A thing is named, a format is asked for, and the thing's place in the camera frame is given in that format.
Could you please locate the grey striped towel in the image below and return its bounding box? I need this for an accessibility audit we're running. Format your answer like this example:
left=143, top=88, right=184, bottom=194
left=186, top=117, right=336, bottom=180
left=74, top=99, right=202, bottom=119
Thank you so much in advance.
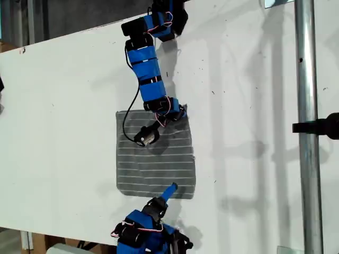
left=115, top=103, right=197, bottom=200

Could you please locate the white plastic box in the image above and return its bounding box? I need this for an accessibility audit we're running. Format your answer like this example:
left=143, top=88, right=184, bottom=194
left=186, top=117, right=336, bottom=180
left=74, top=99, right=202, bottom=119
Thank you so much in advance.
left=47, top=242, right=90, bottom=254

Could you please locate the brown cardboard box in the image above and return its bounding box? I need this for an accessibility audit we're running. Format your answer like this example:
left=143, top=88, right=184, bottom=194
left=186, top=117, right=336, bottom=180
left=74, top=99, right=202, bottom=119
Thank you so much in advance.
left=31, top=232, right=117, bottom=254

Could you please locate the black clamp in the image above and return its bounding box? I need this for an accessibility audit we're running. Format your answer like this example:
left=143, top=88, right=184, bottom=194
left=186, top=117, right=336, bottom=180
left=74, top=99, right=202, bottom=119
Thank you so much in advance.
left=292, top=112, right=339, bottom=140

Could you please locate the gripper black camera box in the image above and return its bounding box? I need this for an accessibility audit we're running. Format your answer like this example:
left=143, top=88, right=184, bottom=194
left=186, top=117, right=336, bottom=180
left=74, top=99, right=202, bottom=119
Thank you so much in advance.
left=171, top=229, right=194, bottom=251
left=133, top=126, right=160, bottom=148

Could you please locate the camera black cable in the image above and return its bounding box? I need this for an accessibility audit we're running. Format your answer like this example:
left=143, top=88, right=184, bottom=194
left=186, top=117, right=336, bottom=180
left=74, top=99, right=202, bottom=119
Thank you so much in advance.
left=122, top=86, right=141, bottom=142

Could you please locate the steel post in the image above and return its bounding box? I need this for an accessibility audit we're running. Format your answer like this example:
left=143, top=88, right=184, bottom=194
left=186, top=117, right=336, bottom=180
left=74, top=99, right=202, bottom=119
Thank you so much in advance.
left=293, top=0, right=324, bottom=254

